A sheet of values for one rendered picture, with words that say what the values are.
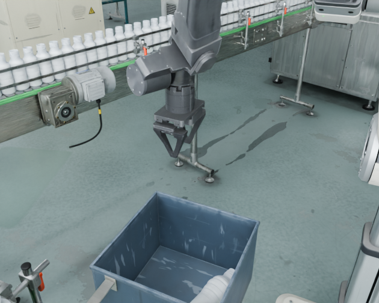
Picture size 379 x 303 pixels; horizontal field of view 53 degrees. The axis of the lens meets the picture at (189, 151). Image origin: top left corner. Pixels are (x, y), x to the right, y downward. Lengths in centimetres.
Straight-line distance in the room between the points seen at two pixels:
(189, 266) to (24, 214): 168
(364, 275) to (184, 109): 66
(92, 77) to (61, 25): 269
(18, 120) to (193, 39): 128
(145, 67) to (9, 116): 118
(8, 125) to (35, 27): 261
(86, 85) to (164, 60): 106
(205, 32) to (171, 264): 78
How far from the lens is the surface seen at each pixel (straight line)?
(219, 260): 118
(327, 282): 223
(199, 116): 77
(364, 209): 277
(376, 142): 88
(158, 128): 74
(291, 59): 435
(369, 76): 404
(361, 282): 115
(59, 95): 170
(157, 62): 66
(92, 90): 172
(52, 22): 438
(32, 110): 180
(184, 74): 70
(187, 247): 120
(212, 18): 59
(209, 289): 106
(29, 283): 77
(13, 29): 421
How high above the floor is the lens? 163
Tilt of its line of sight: 32 degrees down
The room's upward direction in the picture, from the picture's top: straight up
